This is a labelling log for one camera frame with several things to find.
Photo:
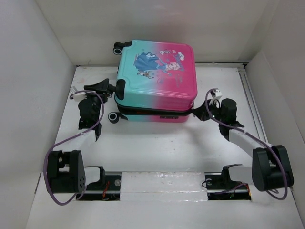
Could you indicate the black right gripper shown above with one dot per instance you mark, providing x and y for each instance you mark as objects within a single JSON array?
[{"x": 200, "y": 112}]

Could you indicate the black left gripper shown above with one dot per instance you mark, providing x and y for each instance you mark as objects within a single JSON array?
[{"x": 103, "y": 86}]

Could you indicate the pink teal kids suitcase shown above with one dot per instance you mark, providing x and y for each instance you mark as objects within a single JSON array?
[{"x": 156, "y": 82}]

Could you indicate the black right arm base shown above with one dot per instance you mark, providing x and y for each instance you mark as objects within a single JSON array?
[{"x": 219, "y": 186}]

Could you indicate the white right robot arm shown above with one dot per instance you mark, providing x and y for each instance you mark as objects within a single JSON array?
[{"x": 271, "y": 168}]

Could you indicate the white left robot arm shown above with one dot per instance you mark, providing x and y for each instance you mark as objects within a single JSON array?
[{"x": 65, "y": 169}]

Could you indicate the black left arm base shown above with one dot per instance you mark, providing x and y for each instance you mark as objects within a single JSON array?
[{"x": 108, "y": 188}]

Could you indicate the white foam cover panel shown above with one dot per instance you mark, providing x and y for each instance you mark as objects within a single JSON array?
[{"x": 163, "y": 187}]

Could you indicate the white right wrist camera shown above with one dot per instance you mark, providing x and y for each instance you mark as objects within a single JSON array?
[{"x": 216, "y": 94}]

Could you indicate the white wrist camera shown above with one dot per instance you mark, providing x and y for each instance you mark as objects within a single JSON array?
[
  {"x": 216, "y": 94},
  {"x": 76, "y": 95}
]

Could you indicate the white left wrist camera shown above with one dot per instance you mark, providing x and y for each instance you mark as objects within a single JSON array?
[{"x": 76, "y": 95}]

